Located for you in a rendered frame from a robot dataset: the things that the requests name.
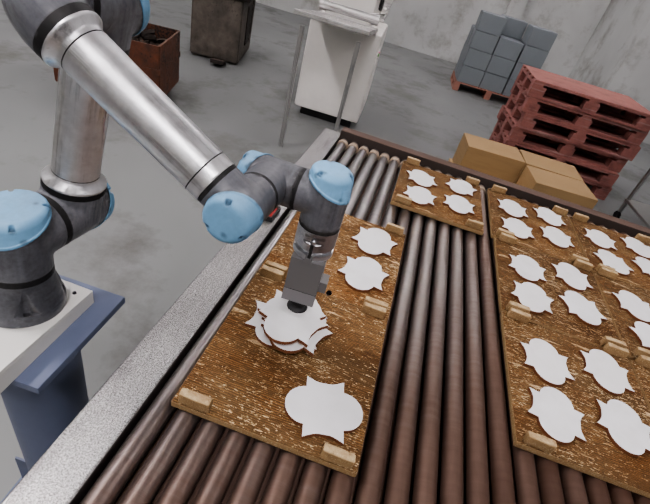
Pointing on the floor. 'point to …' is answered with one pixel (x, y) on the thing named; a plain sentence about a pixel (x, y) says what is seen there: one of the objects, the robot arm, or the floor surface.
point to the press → (221, 29)
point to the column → (55, 382)
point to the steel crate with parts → (155, 55)
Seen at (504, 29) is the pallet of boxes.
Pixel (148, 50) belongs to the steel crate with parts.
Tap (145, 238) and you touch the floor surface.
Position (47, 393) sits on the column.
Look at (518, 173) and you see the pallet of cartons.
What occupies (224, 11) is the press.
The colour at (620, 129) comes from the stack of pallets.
